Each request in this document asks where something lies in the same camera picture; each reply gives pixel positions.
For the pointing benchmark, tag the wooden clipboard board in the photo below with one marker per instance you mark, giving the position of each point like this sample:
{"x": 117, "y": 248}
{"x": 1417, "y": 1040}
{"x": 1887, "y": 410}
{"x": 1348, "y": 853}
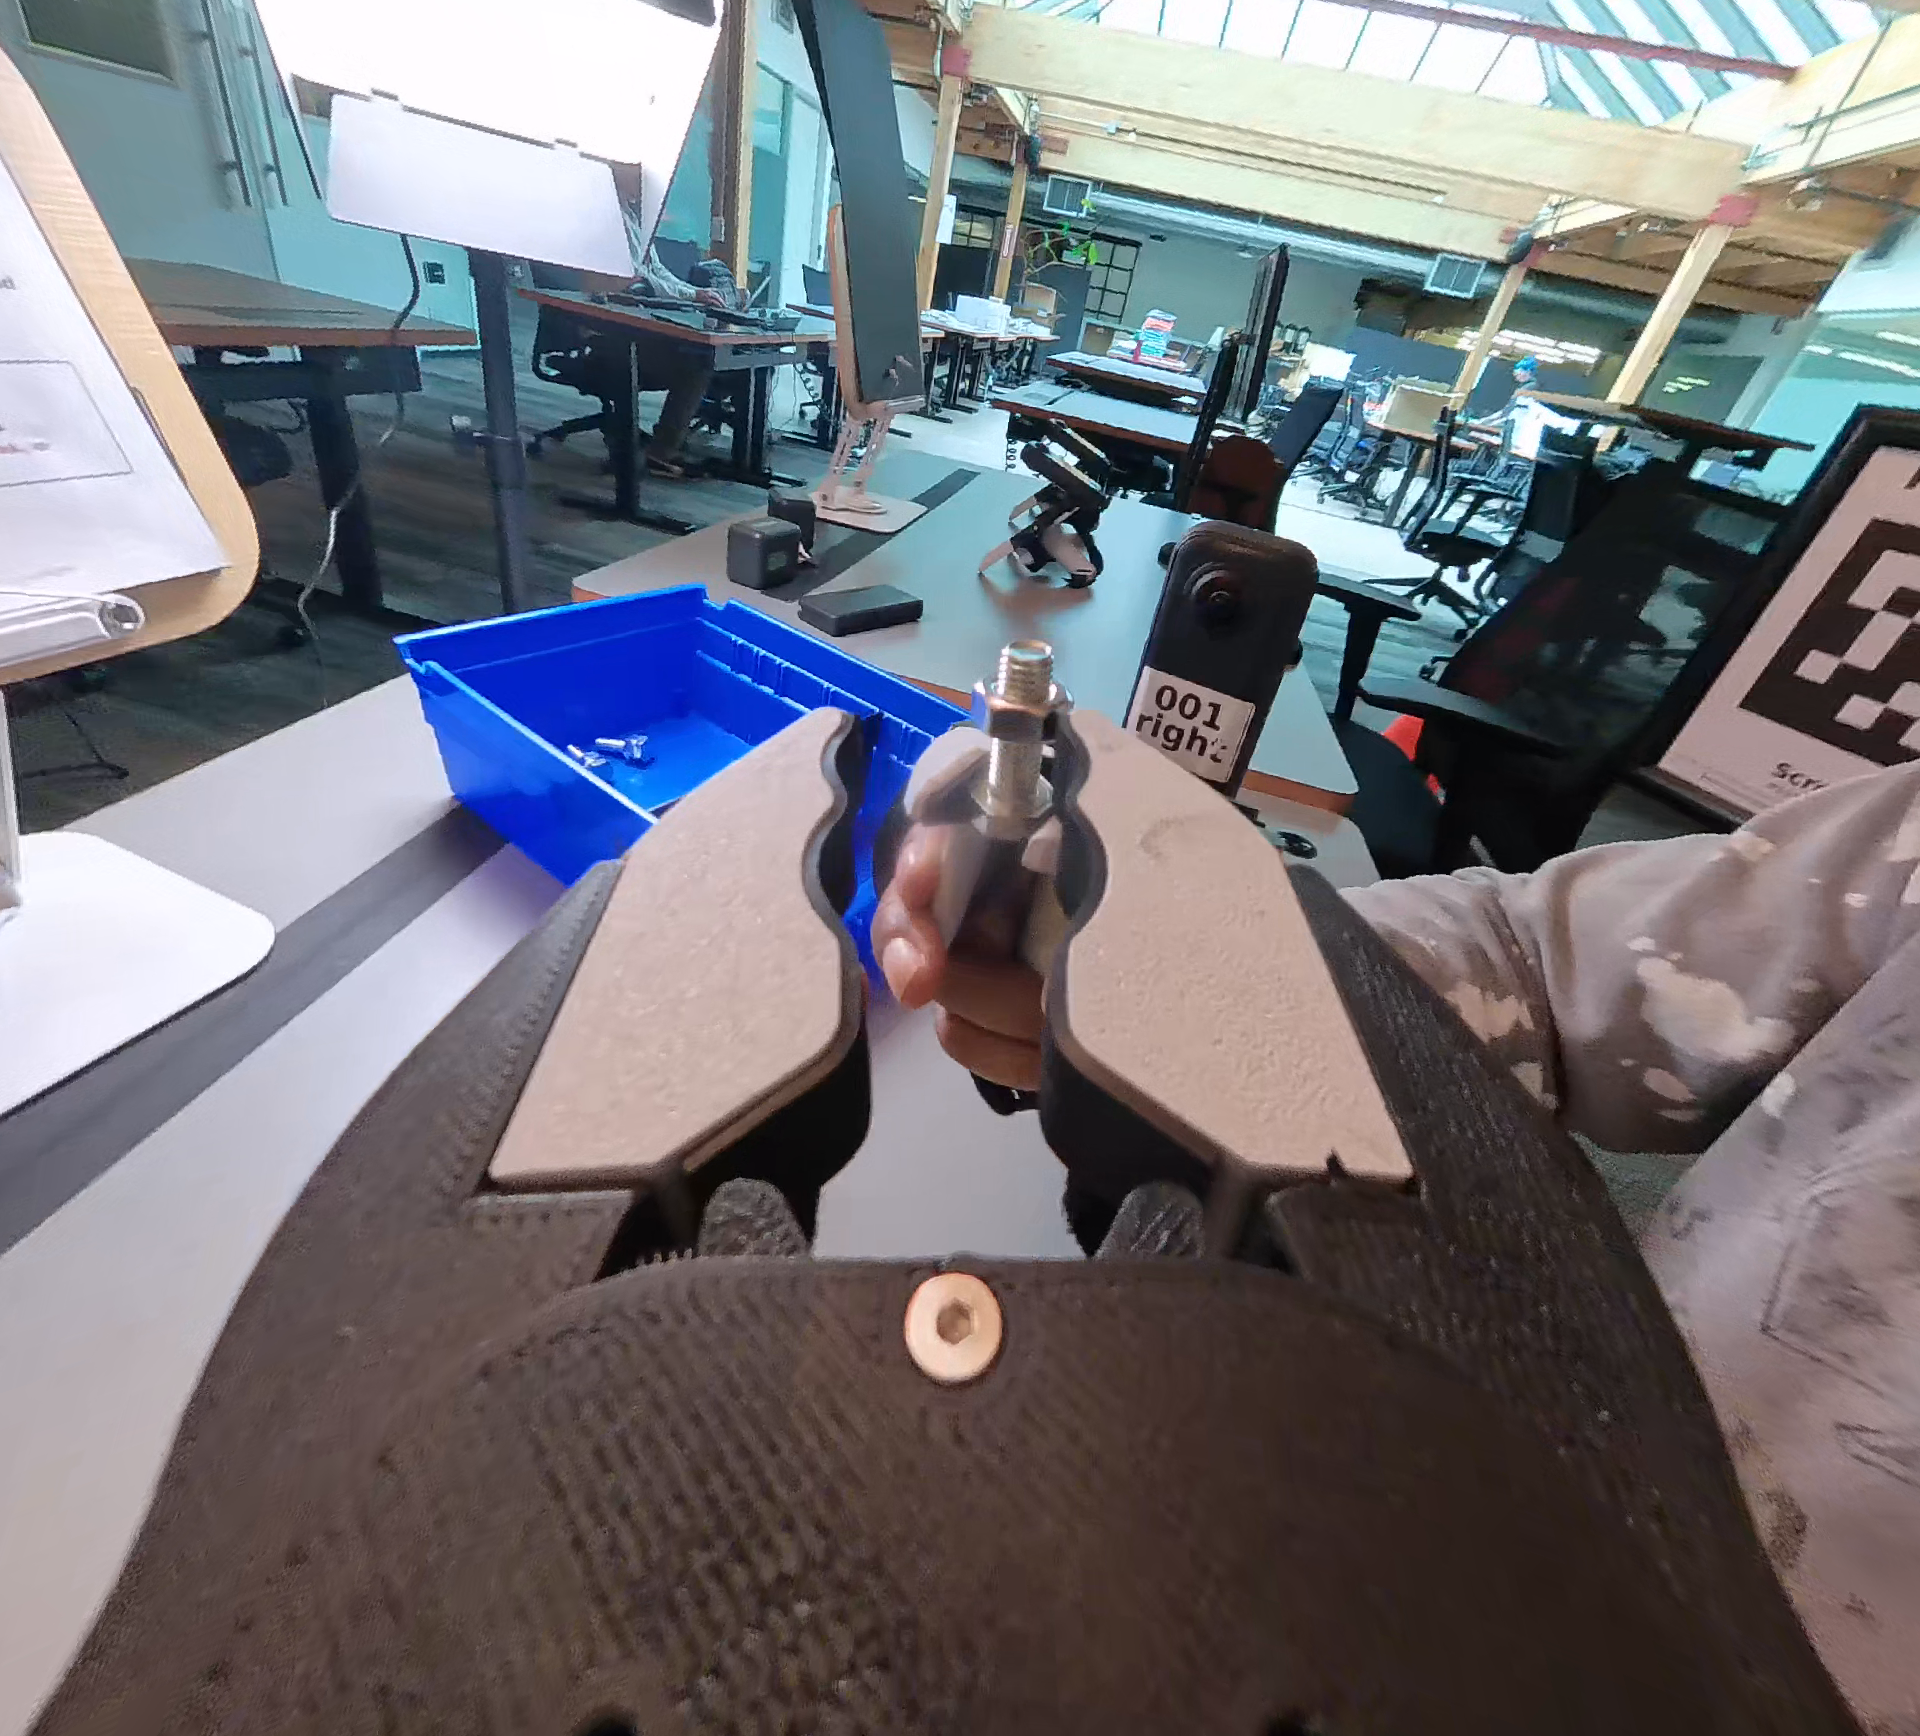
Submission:
{"x": 204, "y": 588}

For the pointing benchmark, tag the person's spattered grey sweatshirt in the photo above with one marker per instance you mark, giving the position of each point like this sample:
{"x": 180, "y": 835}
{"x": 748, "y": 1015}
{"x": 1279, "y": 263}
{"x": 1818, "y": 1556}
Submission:
{"x": 1828, "y": 1390}

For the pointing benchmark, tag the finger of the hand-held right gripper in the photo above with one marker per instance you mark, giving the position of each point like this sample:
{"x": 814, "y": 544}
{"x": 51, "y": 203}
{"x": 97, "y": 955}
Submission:
{"x": 1046, "y": 875}
{"x": 937, "y": 835}

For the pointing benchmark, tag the black cube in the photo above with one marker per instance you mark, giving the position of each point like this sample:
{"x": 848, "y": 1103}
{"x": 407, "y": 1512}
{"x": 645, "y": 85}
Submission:
{"x": 768, "y": 554}

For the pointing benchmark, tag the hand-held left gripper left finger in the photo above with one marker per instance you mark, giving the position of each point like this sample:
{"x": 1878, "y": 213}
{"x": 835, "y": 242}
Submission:
{"x": 705, "y": 972}

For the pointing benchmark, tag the black and white marker board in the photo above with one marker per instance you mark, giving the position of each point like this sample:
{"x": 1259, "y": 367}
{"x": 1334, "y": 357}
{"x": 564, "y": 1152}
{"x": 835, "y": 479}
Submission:
{"x": 1845, "y": 657}

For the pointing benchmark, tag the person's right hand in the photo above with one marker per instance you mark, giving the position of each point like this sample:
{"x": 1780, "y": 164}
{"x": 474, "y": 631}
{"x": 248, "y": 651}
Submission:
{"x": 974, "y": 1015}

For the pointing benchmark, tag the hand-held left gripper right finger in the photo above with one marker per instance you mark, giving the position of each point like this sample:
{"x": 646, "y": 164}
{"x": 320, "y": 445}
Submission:
{"x": 1215, "y": 985}

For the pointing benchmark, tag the black and white gripper tool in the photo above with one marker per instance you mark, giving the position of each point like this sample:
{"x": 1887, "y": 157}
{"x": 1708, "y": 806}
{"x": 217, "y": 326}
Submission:
{"x": 1049, "y": 521}

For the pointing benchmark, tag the steel hex nut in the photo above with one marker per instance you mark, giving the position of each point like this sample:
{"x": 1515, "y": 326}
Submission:
{"x": 1021, "y": 713}

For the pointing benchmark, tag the small steel bolt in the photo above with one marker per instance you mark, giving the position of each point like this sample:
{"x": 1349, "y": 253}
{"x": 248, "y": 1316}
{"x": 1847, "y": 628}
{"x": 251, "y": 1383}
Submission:
{"x": 621, "y": 747}
{"x": 586, "y": 759}

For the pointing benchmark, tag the black office chair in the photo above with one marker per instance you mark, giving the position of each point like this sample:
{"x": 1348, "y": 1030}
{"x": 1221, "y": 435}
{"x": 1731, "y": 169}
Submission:
{"x": 1528, "y": 701}

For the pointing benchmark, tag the flat black box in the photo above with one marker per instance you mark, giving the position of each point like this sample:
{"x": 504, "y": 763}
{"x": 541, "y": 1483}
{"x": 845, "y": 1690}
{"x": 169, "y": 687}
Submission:
{"x": 862, "y": 606}

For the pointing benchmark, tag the blue plastic bin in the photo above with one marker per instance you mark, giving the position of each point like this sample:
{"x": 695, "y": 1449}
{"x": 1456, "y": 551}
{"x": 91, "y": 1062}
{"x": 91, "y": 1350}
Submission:
{"x": 508, "y": 701}

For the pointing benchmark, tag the person's right forearm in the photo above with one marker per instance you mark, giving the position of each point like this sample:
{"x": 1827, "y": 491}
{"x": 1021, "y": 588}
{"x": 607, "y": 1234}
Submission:
{"x": 1621, "y": 1002}

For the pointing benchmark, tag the brown office desk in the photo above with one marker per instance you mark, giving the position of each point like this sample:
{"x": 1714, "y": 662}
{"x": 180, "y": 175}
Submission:
{"x": 271, "y": 309}
{"x": 674, "y": 317}

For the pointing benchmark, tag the steel hex bolt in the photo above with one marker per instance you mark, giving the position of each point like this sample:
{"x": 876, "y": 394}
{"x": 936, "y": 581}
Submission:
{"x": 1018, "y": 768}

